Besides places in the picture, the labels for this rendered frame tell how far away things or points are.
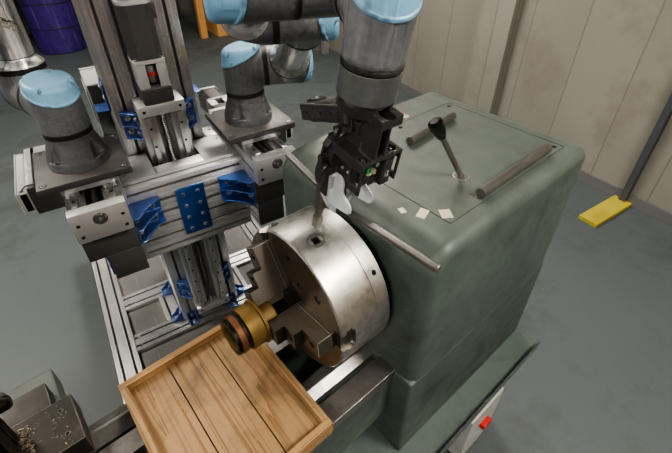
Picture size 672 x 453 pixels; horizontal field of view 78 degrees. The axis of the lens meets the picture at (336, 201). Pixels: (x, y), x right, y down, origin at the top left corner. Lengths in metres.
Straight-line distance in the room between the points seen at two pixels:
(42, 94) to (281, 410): 0.90
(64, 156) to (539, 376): 2.02
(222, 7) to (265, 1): 0.05
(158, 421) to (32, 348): 1.60
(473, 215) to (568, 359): 1.58
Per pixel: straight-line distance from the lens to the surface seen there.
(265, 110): 1.36
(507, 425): 2.06
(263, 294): 0.84
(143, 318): 2.13
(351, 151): 0.54
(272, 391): 1.00
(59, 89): 1.22
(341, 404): 1.00
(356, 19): 0.46
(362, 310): 0.79
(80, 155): 1.27
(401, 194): 0.87
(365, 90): 0.48
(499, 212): 0.88
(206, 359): 1.07
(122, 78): 1.41
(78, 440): 0.91
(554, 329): 2.43
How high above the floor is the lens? 1.75
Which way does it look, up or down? 37 degrees down
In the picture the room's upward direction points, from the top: straight up
